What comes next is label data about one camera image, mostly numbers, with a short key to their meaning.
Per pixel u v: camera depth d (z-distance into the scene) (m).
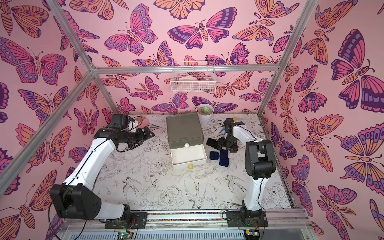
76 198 0.40
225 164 0.92
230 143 0.81
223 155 0.95
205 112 1.09
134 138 0.70
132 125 0.67
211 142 1.03
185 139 0.80
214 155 0.95
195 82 0.92
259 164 0.52
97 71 0.93
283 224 0.74
